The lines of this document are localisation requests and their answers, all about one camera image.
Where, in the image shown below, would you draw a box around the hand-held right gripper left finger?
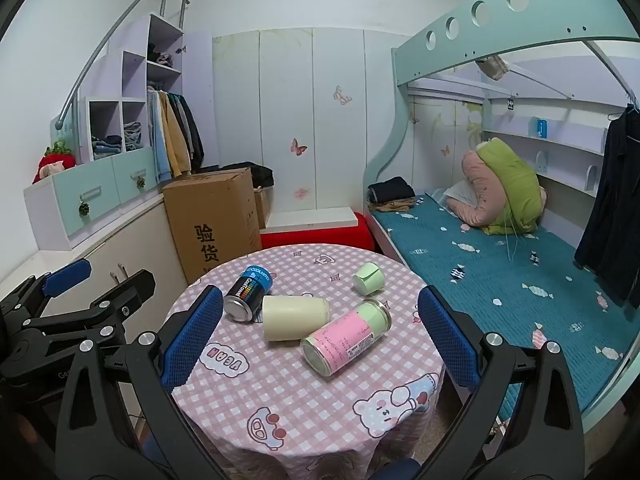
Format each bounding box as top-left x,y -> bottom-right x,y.
54,285 -> 224,480

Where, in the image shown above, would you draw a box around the folded dark clothes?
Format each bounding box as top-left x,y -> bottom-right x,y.
367,176 -> 416,202

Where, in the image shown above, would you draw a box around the pink quilt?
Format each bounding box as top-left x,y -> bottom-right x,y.
445,151 -> 506,227

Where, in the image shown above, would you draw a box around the round table with pink cloth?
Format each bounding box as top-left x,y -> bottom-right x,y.
162,244 -> 446,480

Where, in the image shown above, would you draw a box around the red stool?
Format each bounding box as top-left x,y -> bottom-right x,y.
260,212 -> 376,252

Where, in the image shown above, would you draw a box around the pink and green can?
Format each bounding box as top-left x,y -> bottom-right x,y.
300,298 -> 392,377

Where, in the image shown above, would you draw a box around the hanging tan garment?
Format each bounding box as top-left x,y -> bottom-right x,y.
160,92 -> 193,178

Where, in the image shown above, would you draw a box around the beige pouch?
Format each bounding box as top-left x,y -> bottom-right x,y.
477,55 -> 509,81

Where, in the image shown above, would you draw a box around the small cardboard box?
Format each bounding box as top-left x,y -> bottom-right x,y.
254,187 -> 271,231

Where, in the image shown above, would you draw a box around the folded jeans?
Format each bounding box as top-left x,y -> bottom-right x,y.
91,135 -> 122,158
123,121 -> 146,151

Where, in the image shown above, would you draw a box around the white wall shelf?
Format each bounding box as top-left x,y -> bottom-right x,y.
482,129 -> 607,197

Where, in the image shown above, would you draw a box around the white low cabinet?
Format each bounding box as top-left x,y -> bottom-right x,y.
0,195 -> 187,311

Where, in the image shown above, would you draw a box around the hanging light blue garment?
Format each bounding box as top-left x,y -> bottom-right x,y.
147,91 -> 173,183

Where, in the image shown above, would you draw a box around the black and blue can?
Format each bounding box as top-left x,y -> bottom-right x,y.
223,266 -> 273,322

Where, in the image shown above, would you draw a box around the hanging dark garment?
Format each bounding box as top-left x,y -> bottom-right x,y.
574,105 -> 640,307

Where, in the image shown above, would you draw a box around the grey metal handrail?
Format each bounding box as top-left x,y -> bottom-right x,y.
54,0 -> 190,131

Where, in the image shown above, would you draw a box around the teal bunk bed frame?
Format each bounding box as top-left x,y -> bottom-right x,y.
362,0 -> 640,436

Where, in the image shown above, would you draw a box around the strawberry plush toy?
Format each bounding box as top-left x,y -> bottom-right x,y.
32,141 -> 77,184

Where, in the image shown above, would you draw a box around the cream plastic cup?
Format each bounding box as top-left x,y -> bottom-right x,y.
262,294 -> 331,343

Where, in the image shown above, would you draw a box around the folded tan clothes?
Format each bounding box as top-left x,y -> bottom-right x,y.
369,197 -> 418,214

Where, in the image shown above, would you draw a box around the large cardboard box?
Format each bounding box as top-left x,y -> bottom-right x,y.
161,167 -> 263,286

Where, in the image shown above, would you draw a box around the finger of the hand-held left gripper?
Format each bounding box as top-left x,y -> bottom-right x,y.
20,269 -> 157,361
0,259 -> 92,328

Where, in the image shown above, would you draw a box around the rolled pink and green bedding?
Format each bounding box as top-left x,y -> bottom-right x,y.
475,140 -> 548,236

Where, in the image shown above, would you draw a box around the white butterfly wardrobe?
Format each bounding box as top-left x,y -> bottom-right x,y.
212,27 -> 416,213

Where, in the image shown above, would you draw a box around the lilac stair cabinet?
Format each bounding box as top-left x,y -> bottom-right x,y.
22,14 -> 213,252

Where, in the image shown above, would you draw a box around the dark clothes pile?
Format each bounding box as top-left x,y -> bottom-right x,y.
146,45 -> 174,68

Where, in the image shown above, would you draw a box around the small green paper cup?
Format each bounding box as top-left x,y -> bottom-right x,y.
352,262 -> 385,296

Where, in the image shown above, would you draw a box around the black cloth bundle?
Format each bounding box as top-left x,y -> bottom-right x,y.
220,162 -> 275,188

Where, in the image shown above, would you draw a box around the white board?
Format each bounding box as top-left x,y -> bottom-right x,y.
265,206 -> 356,228

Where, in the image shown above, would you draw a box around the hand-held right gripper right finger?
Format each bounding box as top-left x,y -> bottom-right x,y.
417,285 -> 586,480

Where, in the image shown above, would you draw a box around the white pillow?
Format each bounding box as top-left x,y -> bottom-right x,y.
442,182 -> 476,207

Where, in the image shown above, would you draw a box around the hanging dark jacket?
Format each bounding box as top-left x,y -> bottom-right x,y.
175,92 -> 205,171

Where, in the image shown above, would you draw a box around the teal candy print bedsheet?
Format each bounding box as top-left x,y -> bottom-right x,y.
370,192 -> 631,421

